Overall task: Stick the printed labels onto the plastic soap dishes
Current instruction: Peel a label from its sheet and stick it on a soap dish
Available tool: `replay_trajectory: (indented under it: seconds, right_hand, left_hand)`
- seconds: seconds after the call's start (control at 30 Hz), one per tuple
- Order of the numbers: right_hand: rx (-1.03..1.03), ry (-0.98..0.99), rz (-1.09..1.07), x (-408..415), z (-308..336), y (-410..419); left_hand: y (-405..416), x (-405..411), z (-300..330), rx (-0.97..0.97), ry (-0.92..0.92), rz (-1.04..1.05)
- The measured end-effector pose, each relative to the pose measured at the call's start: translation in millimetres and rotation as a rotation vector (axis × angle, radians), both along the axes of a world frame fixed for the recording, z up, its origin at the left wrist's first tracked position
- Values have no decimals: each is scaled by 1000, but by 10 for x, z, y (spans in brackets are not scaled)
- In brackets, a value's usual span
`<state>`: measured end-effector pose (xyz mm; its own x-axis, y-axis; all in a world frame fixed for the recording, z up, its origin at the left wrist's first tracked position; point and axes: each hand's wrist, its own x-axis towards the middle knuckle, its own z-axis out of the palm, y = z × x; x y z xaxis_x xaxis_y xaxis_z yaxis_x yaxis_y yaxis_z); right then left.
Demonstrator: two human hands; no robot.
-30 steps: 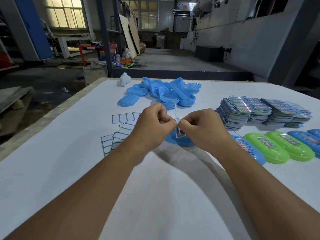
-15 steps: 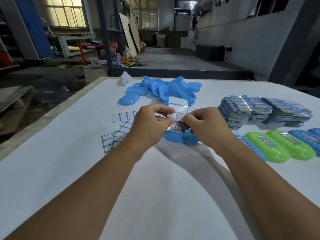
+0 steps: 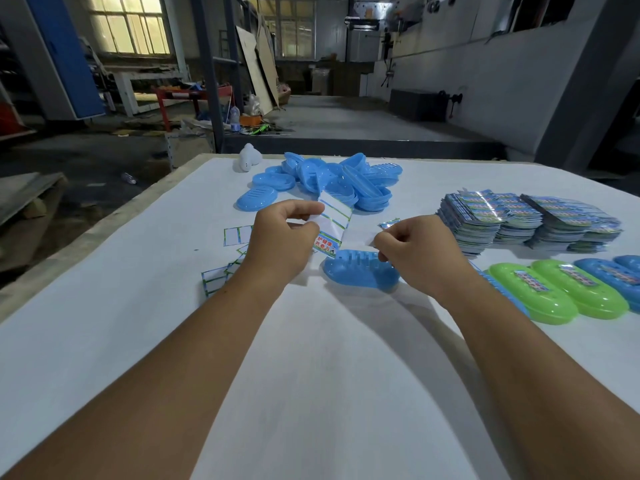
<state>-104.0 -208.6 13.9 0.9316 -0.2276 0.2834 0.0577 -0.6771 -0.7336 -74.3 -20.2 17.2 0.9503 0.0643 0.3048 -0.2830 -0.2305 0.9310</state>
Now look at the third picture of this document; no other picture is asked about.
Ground silver machine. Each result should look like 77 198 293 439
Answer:
345 0 393 63

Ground black box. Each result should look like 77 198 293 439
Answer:
389 89 449 122

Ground grey slanted pillar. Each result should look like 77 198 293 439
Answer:
533 0 640 173

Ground person's right hand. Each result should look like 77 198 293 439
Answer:
372 214 473 305

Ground thick dark steel post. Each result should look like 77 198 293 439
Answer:
191 0 225 153

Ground brown leaning board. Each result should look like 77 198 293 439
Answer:
256 19 281 108

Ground green-edged sticker sheet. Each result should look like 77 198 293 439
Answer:
312 190 353 259
223 224 253 247

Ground person's left forearm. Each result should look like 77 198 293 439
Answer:
5 264 289 480

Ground fanned backing sheets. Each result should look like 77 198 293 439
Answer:
225 244 249 278

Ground white metal workbench frame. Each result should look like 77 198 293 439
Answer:
102 64 191 117

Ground green soap dish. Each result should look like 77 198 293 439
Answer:
531 258 630 321

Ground red metal table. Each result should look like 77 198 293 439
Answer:
153 84 235 131

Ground thin dark steel post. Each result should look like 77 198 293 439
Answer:
223 0 245 113

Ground stacks of colourful sticker sheets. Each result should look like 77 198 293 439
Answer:
436 188 623 258

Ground large bright window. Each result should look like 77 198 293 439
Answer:
89 0 172 57

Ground person's left hand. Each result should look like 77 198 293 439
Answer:
239 199 326 297

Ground person's right forearm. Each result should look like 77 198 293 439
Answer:
437 274 640 480

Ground wide window with grid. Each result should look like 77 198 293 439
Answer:
247 0 317 61

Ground pale wooden crate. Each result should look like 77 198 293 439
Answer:
165 130 216 169

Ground small white plastic figure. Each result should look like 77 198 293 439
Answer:
238 143 263 173

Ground wooden pallet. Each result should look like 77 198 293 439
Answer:
0 172 67 225

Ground pile of blue soap dishes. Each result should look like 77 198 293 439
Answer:
235 152 403 213

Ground pale leaning plywood board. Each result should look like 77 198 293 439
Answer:
235 25 275 115

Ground blue and white machine cabinet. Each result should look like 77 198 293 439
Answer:
25 0 106 121

